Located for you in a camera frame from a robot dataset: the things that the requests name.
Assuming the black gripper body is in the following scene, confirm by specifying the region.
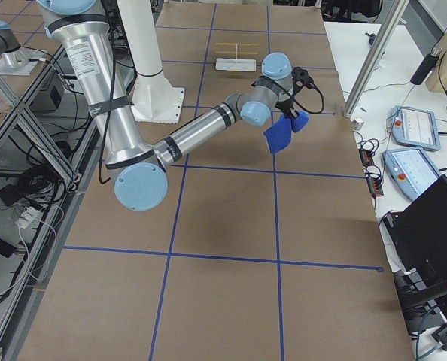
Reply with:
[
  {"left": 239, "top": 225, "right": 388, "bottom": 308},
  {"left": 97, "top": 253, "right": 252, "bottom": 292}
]
[{"left": 275, "top": 98, "right": 295, "bottom": 112}]

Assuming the blue and grey towel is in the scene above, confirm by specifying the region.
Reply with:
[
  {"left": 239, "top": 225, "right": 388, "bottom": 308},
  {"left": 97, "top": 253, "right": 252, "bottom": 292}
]
[{"left": 263, "top": 111, "right": 309, "bottom": 154}]

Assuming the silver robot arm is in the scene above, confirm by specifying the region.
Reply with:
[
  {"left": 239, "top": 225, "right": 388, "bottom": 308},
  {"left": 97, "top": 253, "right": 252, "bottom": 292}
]
[
  {"left": 38, "top": 1, "right": 296, "bottom": 211},
  {"left": 0, "top": 20, "right": 38, "bottom": 76}
]

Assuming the white wooden towel rack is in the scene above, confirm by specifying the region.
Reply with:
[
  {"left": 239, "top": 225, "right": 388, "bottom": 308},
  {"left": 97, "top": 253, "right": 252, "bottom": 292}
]
[{"left": 215, "top": 42, "right": 260, "bottom": 72}]

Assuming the small silver cylinder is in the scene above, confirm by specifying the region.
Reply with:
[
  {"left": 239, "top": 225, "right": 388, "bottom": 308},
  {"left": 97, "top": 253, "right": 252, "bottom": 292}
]
[{"left": 352, "top": 117, "right": 364, "bottom": 131}]

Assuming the far blue teach pendant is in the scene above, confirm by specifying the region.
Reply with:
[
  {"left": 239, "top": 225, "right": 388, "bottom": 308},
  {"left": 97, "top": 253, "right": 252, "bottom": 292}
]
[{"left": 391, "top": 106, "right": 441, "bottom": 151}]

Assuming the blue teach pendant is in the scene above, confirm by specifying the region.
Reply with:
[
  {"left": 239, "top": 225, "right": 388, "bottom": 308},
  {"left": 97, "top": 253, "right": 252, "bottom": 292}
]
[
  {"left": 383, "top": 146, "right": 442, "bottom": 201},
  {"left": 391, "top": 106, "right": 441, "bottom": 151}
]

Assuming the near blue teach pendant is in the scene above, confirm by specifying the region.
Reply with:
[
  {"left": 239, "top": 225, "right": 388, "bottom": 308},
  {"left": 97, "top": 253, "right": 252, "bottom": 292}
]
[{"left": 383, "top": 146, "right": 442, "bottom": 201}]

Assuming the black computer monitor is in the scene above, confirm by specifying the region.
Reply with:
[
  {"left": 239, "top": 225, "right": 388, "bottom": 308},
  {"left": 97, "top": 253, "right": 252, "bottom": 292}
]
[{"left": 383, "top": 175, "right": 447, "bottom": 281}]

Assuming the black camera cable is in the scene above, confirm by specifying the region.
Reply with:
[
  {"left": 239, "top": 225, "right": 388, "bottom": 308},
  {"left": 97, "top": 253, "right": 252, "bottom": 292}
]
[{"left": 260, "top": 77, "right": 325, "bottom": 115}]

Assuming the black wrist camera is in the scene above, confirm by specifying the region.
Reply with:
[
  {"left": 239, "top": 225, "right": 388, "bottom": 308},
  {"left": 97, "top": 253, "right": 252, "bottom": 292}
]
[{"left": 291, "top": 67, "right": 315, "bottom": 93}]

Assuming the white camera mast pedestal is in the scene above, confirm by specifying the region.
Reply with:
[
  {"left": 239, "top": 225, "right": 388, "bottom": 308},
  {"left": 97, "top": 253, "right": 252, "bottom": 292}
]
[{"left": 117, "top": 0, "right": 185, "bottom": 124}]

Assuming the aluminium frame post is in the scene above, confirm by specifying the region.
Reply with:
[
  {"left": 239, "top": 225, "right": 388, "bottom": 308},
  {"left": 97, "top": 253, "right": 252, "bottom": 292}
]
[{"left": 342, "top": 0, "right": 409, "bottom": 118}]

